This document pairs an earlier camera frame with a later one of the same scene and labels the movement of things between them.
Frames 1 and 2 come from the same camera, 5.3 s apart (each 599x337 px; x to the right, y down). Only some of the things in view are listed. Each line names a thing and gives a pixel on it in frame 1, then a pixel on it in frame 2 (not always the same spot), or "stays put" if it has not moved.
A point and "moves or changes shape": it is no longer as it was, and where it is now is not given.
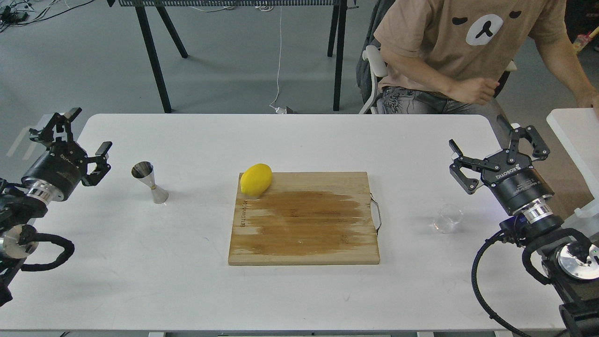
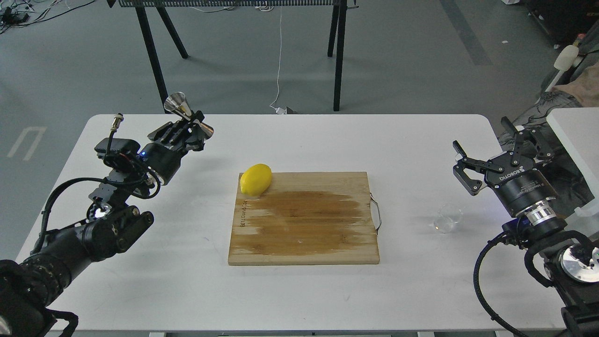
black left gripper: x=62 y=166 to x=164 y=161
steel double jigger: x=143 y=171 moves or changes shape
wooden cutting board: x=324 y=218 stays put
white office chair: x=370 y=64 to x=567 y=58
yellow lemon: x=255 y=179 stays put
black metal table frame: x=337 y=26 stays put
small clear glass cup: x=448 y=220 stays put
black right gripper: x=516 y=184 stays put
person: x=448 y=57 to x=578 y=88
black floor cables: x=19 y=12 stays put
